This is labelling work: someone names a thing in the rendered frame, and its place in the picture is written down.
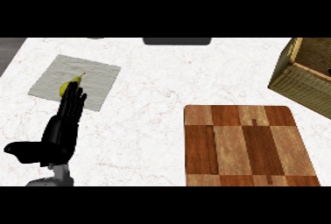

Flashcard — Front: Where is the yellow-green lemon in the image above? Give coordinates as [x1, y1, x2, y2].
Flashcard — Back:
[58, 72, 88, 97]

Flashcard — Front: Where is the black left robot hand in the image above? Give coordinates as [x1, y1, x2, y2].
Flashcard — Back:
[4, 80, 89, 168]

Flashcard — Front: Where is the dark grey appliance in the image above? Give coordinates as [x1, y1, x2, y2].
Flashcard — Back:
[143, 38, 213, 46]

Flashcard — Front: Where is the olive wicker basket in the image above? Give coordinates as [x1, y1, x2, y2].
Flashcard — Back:
[267, 38, 331, 121]

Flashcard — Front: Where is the grey cloth placemat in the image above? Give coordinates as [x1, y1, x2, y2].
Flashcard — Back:
[27, 53, 123, 112]

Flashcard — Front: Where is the wooden cutting board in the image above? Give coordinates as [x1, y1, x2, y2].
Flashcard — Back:
[184, 104, 323, 187]

